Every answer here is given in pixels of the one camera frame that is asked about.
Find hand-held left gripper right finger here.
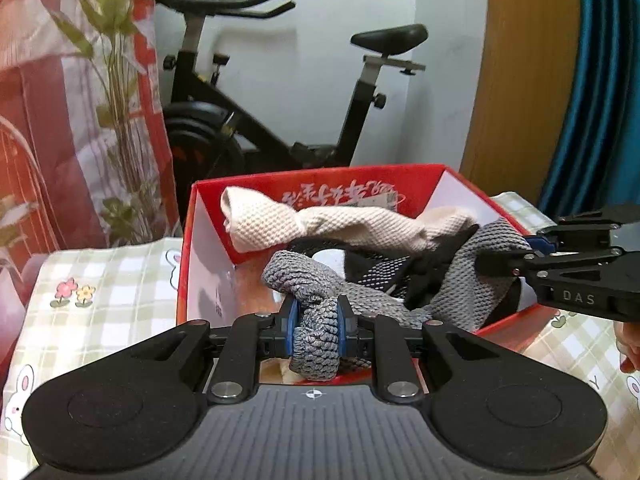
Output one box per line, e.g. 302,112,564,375
336,296,516,405

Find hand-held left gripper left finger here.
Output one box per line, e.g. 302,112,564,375
127,296,302,405

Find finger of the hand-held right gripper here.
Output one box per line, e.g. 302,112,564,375
477,249,623,286
525,203,640,256

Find grey knit cloth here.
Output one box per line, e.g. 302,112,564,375
261,217,533,381

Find red cardboard box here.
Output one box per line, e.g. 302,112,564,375
176,162,556,387

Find person's right hand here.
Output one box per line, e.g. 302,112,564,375
614,320,640,375

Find black mesh cloth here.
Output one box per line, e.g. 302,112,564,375
287,225,481,311

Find beige knit cloth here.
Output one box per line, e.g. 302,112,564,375
220,186,481,257

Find teal curtain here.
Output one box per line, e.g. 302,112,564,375
537,0,640,216

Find wooden door panel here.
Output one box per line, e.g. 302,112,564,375
459,0,596,206

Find green checkered tablecloth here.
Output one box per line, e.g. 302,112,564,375
0,191,640,480

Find black exercise bike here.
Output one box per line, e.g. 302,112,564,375
152,0,429,183

